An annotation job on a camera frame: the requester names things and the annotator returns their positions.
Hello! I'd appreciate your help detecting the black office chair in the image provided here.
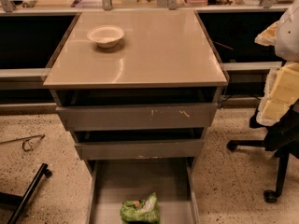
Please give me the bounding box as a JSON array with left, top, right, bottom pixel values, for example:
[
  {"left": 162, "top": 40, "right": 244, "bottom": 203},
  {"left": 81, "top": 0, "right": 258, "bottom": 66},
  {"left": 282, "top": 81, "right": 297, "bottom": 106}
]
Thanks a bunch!
[{"left": 226, "top": 103, "right": 299, "bottom": 203}]

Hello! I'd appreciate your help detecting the grey drawer cabinet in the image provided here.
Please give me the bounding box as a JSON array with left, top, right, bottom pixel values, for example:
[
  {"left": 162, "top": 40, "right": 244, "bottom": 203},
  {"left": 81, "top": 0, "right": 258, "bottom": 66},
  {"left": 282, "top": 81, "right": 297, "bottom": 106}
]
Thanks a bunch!
[{"left": 43, "top": 9, "right": 229, "bottom": 224}]

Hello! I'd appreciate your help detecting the metal wire hook tool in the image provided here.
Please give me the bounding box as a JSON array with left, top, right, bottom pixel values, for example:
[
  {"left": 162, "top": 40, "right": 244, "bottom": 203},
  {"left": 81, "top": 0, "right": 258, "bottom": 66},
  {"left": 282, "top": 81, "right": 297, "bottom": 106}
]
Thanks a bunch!
[{"left": 0, "top": 134, "right": 45, "bottom": 152}]

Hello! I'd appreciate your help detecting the top grey drawer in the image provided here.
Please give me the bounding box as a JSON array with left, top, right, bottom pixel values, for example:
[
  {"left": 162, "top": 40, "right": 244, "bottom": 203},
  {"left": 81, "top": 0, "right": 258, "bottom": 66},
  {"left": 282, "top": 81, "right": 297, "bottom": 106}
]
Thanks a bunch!
[{"left": 57, "top": 103, "right": 217, "bottom": 132}]

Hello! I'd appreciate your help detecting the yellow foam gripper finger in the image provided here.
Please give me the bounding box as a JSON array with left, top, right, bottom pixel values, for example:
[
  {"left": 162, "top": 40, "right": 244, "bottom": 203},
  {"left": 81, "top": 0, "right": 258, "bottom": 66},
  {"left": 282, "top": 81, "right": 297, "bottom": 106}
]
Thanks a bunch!
[
  {"left": 254, "top": 21, "right": 278, "bottom": 46},
  {"left": 256, "top": 62, "right": 299, "bottom": 126}
]

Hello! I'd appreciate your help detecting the black chair base leg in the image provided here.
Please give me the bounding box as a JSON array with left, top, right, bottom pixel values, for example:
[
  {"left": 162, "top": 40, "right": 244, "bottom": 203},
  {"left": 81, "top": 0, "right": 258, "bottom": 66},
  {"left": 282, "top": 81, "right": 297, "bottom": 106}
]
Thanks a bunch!
[{"left": 0, "top": 163, "right": 52, "bottom": 224}]

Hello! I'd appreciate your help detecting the white paper bowl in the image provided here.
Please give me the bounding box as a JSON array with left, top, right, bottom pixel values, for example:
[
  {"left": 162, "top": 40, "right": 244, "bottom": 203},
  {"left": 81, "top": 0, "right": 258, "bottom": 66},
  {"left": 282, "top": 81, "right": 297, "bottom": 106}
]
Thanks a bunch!
[{"left": 87, "top": 25, "right": 124, "bottom": 49}]

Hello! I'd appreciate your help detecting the open bottom grey drawer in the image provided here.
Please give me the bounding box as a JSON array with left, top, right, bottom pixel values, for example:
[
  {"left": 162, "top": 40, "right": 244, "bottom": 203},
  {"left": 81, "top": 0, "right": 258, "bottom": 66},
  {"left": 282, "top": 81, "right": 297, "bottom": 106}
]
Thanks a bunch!
[{"left": 86, "top": 158, "right": 200, "bottom": 224}]

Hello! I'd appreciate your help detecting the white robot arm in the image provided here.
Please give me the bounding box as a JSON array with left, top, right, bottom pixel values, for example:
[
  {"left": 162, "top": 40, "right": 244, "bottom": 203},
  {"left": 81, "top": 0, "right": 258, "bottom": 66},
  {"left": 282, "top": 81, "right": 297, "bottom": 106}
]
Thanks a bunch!
[{"left": 254, "top": 0, "right": 299, "bottom": 126}]

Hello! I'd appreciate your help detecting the middle grey drawer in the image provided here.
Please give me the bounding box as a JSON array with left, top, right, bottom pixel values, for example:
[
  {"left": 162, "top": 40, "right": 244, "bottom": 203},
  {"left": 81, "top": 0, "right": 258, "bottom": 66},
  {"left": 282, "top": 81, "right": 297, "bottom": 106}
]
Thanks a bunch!
[{"left": 75, "top": 139, "right": 204, "bottom": 160}]

